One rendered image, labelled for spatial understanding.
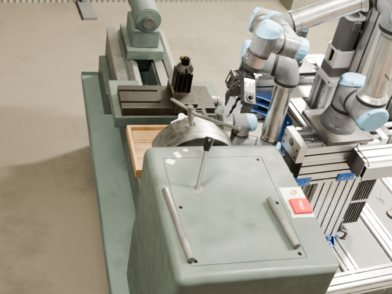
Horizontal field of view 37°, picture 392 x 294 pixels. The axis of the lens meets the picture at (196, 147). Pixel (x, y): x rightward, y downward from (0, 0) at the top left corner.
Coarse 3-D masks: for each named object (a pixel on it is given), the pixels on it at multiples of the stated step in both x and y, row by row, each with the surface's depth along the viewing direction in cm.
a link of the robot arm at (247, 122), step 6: (234, 114) 242; (240, 114) 243; (246, 114) 243; (252, 114) 245; (234, 120) 241; (240, 120) 241; (246, 120) 242; (252, 120) 243; (240, 126) 242; (246, 126) 242; (252, 126) 243; (234, 132) 246; (240, 132) 244; (246, 132) 245
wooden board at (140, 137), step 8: (128, 128) 259; (136, 128) 261; (144, 128) 262; (152, 128) 263; (160, 128) 264; (128, 136) 256; (136, 136) 258; (144, 136) 259; (152, 136) 260; (136, 144) 254; (144, 144) 255; (136, 152) 250; (144, 152) 251; (136, 160) 243; (136, 168) 239; (136, 176) 241
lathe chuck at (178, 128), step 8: (184, 120) 215; (200, 120) 215; (168, 128) 215; (176, 128) 212; (184, 128) 211; (192, 128) 211; (200, 128) 211; (208, 128) 212; (216, 128) 215; (224, 128) 222; (160, 136) 215; (168, 136) 212; (176, 136) 210; (224, 136) 215; (152, 144) 219; (160, 144) 213
